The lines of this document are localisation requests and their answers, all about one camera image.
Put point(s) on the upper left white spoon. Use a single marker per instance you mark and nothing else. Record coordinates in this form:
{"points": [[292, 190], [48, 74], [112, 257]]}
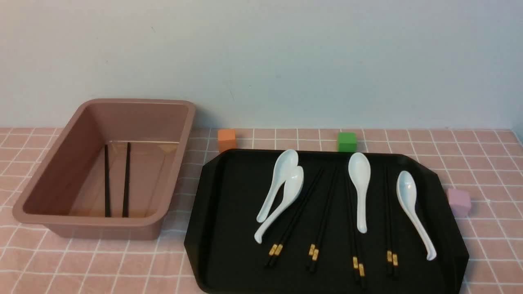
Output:
{"points": [[283, 165]]}

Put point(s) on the white spoon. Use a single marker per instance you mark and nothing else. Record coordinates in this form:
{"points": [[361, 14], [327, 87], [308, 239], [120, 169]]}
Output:
{"points": [[406, 192], [283, 165], [292, 188], [359, 171]]}

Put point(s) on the orange cube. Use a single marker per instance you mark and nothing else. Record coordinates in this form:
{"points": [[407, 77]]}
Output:
{"points": [[226, 139]]}

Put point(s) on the lower left white spoon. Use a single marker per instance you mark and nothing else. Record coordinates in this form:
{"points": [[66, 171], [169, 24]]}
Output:
{"points": [[292, 188]]}

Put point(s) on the black serving tray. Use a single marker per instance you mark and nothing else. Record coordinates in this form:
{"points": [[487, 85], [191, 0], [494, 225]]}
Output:
{"points": [[307, 250]]}

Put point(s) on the green cube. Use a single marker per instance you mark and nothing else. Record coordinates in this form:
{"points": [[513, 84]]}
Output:
{"points": [[347, 142]]}

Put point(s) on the middle white spoon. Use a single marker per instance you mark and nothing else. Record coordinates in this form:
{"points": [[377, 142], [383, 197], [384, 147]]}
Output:
{"points": [[359, 171]]}

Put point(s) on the right black chopstick in bin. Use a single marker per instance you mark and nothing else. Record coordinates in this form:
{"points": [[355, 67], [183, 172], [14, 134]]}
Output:
{"points": [[127, 183]]}

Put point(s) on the black chopstick in bin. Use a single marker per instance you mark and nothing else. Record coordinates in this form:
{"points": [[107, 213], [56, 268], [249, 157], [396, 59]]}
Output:
{"points": [[108, 210], [127, 183]]}

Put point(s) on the right white spoon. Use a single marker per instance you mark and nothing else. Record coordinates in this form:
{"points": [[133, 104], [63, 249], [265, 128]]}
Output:
{"points": [[406, 192]]}

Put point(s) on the brown plastic bin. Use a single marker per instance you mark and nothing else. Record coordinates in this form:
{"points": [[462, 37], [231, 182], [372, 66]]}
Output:
{"points": [[66, 193]]}

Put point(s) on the left black chopstick in bin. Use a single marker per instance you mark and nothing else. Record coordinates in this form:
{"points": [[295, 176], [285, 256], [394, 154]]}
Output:
{"points": [[108, 210]]}

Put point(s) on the pink cube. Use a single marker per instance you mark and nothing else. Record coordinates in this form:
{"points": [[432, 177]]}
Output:
{"points": [[459, 201]]}

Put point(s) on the pink checkered tablecloth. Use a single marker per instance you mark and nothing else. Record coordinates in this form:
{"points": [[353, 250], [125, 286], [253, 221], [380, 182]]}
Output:
{"points": [[485, 162]]}

